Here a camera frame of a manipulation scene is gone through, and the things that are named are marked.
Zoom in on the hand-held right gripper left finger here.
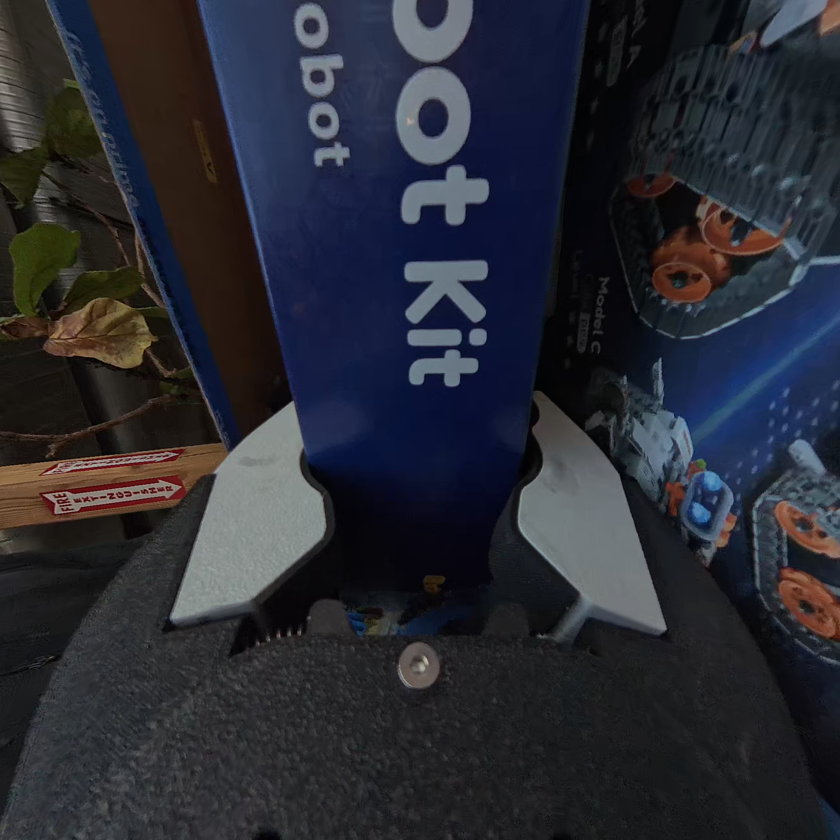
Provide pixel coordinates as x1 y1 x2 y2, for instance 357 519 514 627
168 402 336 627

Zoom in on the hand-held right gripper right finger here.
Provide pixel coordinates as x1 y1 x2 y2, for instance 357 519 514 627
516 391 668 645

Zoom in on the narrow blue cardboard box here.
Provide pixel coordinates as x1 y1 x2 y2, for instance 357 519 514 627
197 0 590 639

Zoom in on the red white arrow sticker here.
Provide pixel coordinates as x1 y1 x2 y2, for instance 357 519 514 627
39 448 189 477
41 475 186 520

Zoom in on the dark box with robot picture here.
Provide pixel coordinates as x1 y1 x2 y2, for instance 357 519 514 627
545 0 840 840

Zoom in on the wooden beam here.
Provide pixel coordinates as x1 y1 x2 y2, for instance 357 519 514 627
0 443 228 530

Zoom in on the brown cardboard box blue tape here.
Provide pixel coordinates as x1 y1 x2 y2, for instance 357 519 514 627
46 0 296 452

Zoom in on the leafy plant branch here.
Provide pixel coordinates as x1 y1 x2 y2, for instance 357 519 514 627
0 79 198 460

